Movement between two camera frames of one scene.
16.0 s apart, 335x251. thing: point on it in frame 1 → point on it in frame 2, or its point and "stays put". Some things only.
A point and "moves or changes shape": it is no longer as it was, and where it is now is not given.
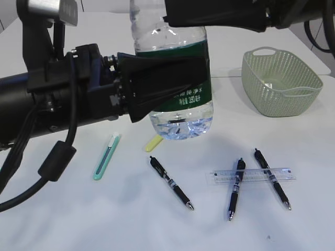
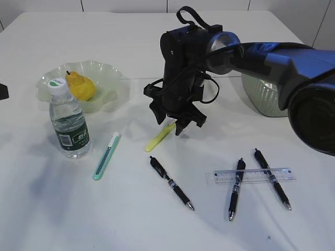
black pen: x=241 y=167 stays put
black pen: x=272 y=178 stays put
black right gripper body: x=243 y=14 → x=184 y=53
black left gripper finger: x=152 y=78 → x=4 y=93
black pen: x=164 y=173 stays put
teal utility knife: x=107 y=157 stays put
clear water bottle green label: x=189 y=115 moves or changes shape
